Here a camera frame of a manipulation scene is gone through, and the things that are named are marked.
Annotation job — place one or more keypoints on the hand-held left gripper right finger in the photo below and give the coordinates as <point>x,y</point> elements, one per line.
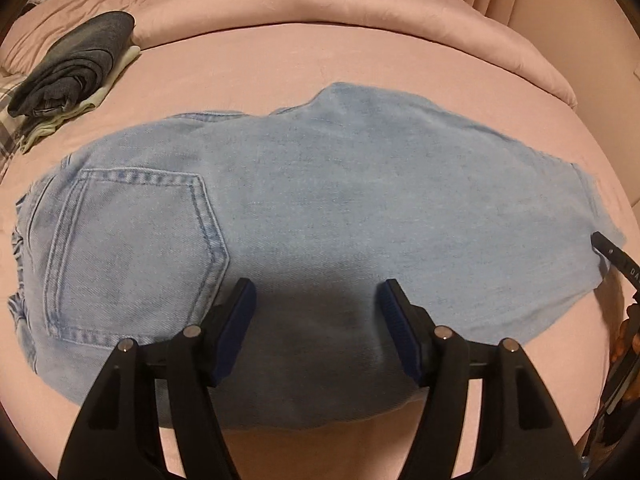
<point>400,340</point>

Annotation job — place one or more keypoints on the dark blue folded jeans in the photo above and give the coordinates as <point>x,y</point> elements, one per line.
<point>70,65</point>

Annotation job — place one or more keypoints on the pink bed sheet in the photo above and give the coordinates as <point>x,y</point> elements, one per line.
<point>225,80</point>

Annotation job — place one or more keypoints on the pink duvet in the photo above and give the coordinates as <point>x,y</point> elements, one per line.
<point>350,15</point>

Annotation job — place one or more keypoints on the pale green folded cloth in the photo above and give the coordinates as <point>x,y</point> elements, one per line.
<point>80,105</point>

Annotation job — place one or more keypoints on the plaid cloth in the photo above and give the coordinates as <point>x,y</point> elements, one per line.
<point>10,105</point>

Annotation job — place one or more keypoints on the person's right hand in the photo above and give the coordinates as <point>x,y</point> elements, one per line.
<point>622,340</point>

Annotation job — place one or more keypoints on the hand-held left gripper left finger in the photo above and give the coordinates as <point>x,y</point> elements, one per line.
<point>234,332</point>

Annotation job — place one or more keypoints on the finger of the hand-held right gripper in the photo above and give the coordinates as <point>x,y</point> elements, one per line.
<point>617,255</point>

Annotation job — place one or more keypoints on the pink wrinkled pillow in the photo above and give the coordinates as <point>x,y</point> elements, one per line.
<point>75,5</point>

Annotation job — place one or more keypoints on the light blue denim pants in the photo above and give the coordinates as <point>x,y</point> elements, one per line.
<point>320,200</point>

